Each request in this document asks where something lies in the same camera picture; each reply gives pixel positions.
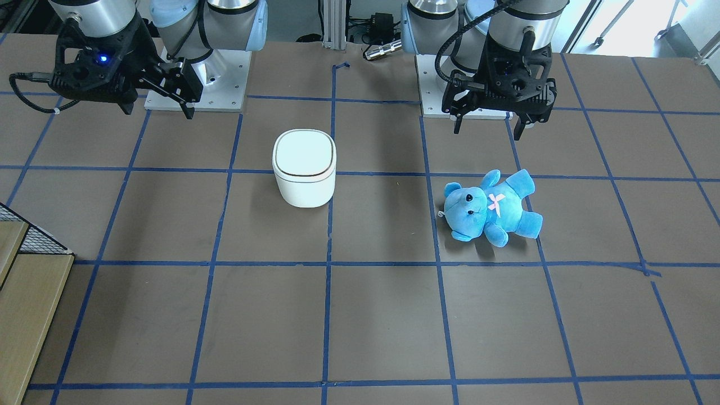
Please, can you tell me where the blue teddy bear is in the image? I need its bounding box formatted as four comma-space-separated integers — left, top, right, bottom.
438, 169, 543, 247

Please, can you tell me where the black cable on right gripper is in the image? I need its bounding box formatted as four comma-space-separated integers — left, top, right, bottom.
8, 72, 79, 115

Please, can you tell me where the wooden shelf with wire mesh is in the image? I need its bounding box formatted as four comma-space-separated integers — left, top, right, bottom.
1, 204, 75, 404

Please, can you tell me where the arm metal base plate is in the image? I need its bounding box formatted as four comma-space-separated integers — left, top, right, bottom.
145, 49, 252, 113
416, 55, 514, 120

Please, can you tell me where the white trash can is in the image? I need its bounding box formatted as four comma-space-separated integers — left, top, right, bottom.
272, 129, 337, 208

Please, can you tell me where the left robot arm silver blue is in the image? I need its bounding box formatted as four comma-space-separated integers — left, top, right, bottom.
400, 1, 568, 140

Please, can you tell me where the silver cylindrical connector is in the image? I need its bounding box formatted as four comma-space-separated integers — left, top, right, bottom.
362, 39, 403, 62

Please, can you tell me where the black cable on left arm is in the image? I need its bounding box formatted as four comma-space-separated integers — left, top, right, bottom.
435, 0, 529, 86

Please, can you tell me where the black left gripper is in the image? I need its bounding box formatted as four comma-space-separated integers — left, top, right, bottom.
440, 34, 557, 141

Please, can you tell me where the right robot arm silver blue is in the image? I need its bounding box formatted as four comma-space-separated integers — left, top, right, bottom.
44, 1, 268, 119

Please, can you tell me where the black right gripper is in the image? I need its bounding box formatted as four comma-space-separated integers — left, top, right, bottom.
49, 20, 203, 119

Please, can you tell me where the black power adapter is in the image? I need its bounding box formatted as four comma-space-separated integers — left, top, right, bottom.
368, 12, 394, 41

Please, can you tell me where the aluminium profile post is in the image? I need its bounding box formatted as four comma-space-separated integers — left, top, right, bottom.
321, 0, 348, 51

